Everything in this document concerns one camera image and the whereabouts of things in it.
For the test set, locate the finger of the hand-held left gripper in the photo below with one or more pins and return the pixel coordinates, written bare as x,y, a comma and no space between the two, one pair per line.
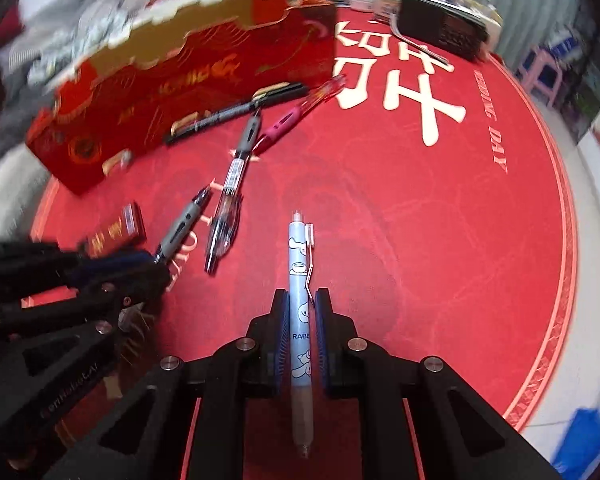
110,264
130,290

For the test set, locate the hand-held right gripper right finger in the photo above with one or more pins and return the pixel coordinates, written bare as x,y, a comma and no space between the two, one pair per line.
322,340

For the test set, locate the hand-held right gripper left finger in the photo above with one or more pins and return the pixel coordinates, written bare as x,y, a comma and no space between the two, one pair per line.
281,340

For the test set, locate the light blue rabbit print pen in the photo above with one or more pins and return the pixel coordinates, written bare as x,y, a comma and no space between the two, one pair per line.
300,280

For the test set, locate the grey grip clear gel pen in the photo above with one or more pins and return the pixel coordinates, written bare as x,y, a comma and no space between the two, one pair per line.
230,190
182,222

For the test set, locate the red cardboard box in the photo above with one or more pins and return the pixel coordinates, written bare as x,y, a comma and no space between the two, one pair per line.
190,75

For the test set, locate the small red patterned box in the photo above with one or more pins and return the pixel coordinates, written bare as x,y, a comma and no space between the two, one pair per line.
115,232

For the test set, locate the red round table mat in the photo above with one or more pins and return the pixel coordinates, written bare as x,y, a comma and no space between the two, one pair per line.
430,235

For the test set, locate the dark grey cloth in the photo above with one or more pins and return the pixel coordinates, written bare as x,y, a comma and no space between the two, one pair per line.
5,125

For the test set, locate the long black marker pen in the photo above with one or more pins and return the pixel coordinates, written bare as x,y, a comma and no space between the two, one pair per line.
230,112

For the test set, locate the pink grip red gel pen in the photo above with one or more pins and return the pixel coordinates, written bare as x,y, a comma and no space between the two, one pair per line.
285,122

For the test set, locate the light floral cloth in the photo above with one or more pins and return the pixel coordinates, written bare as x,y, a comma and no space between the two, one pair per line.
80,42

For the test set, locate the blue plastic stool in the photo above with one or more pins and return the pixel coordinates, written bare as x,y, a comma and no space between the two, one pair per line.
582,445

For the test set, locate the silver metal rod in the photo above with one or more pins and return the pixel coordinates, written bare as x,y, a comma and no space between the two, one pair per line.
422,47

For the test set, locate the black portable radio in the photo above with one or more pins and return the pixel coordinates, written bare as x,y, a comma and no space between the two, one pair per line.
440,25

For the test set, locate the white round container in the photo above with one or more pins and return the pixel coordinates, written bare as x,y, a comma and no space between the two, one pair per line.
364,1

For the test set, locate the pink plastic stool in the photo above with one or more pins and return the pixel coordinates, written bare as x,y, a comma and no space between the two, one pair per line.
540,72

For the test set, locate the dark glass cabinet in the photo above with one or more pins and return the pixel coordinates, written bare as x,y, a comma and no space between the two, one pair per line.
592,85

